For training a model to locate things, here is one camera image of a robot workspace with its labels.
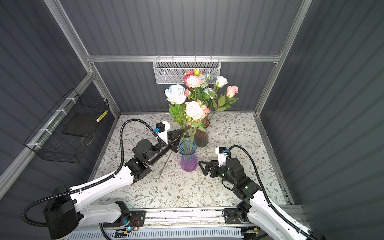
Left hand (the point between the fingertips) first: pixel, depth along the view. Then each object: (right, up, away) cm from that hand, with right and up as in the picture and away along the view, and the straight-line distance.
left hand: (183, 130), depth 67 cm
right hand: (+11, -17, +9) cm, 22 cm away
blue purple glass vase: (+2, -18, +18) cm, 25 cm away
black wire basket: (-58, -1, +5) cm, 58 cm away
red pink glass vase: (+9, -6, +26) cm, 29 cm away
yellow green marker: (-46, +7, +14) cm, 48 cm away
